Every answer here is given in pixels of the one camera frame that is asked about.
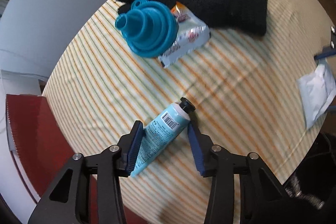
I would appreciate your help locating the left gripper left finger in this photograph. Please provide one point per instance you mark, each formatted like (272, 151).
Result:
(67, 198)

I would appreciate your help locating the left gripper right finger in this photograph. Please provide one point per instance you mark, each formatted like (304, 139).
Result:
(262, 197)

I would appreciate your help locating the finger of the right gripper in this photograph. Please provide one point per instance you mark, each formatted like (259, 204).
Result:
(331, 109)
(326, 52)

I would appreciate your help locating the white plastic pouch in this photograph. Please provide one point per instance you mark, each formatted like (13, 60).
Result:
(317, 91)

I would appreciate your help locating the light blue cream tube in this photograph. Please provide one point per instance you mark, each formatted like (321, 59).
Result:
(161, 131)

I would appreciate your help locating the white snack packet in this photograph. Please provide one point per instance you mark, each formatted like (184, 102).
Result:
(192, 34)

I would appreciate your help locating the dark red shoe box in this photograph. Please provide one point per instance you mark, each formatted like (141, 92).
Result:
(42, 149)

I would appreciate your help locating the blue collapsible silicone funnel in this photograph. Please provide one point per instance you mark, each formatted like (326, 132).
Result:
(149, 28)

